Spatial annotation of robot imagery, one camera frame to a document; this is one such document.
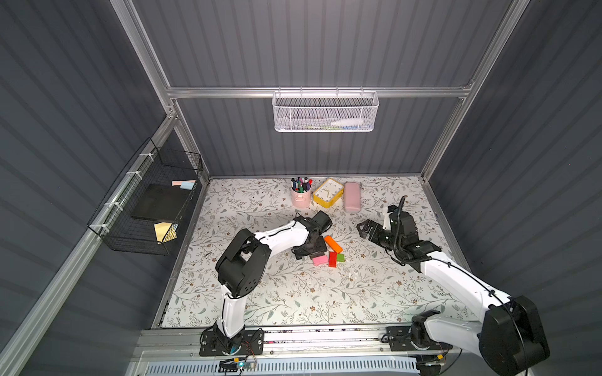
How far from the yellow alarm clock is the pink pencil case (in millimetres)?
27

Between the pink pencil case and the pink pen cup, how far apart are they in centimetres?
18

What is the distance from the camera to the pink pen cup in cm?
103

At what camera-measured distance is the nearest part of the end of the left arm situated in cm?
69

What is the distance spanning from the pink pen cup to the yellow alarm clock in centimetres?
5

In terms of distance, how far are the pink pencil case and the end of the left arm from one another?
27cm

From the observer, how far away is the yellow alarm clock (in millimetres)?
1105

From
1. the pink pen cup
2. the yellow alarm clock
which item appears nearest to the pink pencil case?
the yellow alarm clock

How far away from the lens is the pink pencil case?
1080mm

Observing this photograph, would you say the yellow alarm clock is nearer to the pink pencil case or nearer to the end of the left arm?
the pink pencil case

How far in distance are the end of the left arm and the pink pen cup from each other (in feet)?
0.79
